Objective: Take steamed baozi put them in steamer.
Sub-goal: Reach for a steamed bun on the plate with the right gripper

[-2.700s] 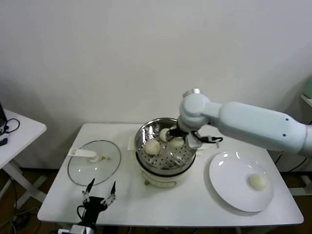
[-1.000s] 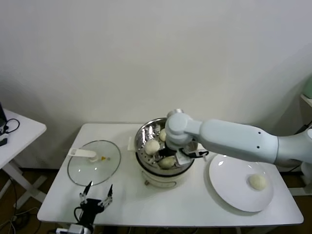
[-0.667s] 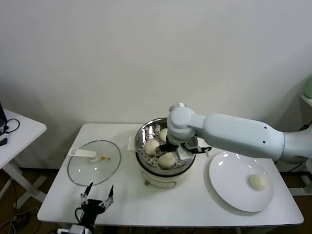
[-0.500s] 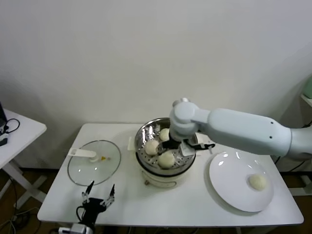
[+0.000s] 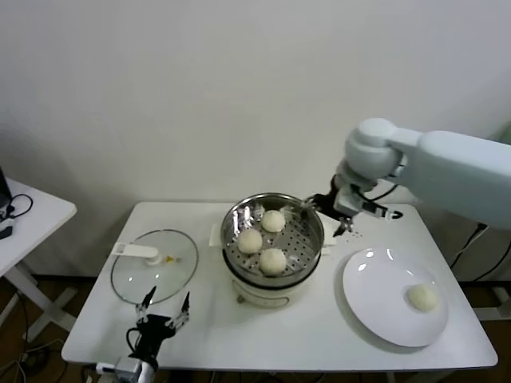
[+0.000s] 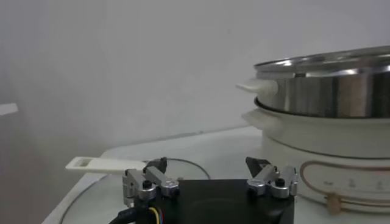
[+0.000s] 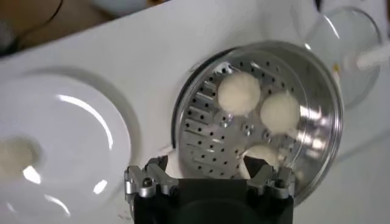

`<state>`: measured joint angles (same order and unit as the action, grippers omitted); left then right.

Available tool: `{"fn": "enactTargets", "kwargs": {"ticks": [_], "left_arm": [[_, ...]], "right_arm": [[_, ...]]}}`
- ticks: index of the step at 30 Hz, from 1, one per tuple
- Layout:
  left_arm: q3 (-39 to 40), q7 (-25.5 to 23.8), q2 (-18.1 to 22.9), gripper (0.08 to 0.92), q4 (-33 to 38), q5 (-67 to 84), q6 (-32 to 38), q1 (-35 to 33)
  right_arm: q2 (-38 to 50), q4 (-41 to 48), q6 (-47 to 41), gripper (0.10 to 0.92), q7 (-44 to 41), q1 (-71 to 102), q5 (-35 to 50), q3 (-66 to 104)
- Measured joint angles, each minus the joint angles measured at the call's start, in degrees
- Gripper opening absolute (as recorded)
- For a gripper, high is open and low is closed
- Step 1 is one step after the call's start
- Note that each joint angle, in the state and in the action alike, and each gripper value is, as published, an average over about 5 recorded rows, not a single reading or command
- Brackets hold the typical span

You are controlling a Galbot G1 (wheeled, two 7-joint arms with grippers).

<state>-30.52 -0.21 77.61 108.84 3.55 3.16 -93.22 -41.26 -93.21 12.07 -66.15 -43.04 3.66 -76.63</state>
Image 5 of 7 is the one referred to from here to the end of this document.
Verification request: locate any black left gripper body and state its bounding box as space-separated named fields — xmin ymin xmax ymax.
xmin=137 ymin=314 xmax=176 ymax=358

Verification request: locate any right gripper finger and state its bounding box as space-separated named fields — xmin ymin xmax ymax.
xmin=333 ymin=218 xmax=354 ymax=237
xmin=299 ymin=197 xmax=319 ymax=219

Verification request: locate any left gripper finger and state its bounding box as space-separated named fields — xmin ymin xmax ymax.
xmin=136 ymin=286 xmax=156 ymax=322
xmin=167 ymin=292 xmax=191 ymax=330

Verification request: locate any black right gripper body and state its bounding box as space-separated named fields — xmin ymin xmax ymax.
xmin=313 ymin=192 xmax=347 ymax=223

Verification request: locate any white steamed baozi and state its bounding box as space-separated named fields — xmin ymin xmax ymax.
xmin=237 ymin=229 xmax=263 ymax=255
xmin=406 ymin=284 xmax=439 ymax=313
xmin=261 ymin=210 xmax=286 ymax=233
xmin=259 ymin=248 xmax=287 ymax=276

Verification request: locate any steel perforated steamer basket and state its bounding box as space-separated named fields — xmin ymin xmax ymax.
xmin=208 ymin=192 xmax=336 ymax=283

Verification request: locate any white round plate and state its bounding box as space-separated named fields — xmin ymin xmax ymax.
xmin=342 ymin=247 xmax=450 ymax=347

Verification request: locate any white electric pot base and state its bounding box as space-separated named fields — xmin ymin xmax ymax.
xmin=221 ymin=245 xmax=332 ymax=310

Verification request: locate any white folding side table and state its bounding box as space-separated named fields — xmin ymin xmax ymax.
xmin=0 ymin=178 xmax=77 ymax=344

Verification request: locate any white stand base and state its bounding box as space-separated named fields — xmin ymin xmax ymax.
xmin=474 ymin=285 xmax=511 ymax=322

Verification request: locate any dark device on side table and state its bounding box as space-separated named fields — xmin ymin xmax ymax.
xmin=0 ymin=166 xmax=12 ymax=208

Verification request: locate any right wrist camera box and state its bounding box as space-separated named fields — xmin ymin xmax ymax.
xmin=334 ymin=191 xmax=402 ymax=221

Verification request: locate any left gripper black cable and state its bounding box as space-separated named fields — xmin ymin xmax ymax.
xmin=126 ymin=326 xmax=144 ymax=358

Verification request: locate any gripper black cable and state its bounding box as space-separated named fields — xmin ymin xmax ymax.
xmin=126 ymin=326 xmax=144 ymax=358
xmin=358 ymin=181 xmax=400 ymax=200

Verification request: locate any glass lid white handle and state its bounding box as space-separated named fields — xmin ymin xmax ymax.
xmin=109 ymin=229 xmax=200 ymax=306

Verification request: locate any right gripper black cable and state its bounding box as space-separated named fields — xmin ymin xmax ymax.
xmin=358 ymin=181 xmax=400 ymax=200

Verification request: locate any white floor cable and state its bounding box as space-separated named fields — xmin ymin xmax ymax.
xmin=15 ymin=338 xmax=65 ymax=362

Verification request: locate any black looped cable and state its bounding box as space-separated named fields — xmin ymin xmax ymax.
xmin=6 ymin=194 xmax=34 ymax=219

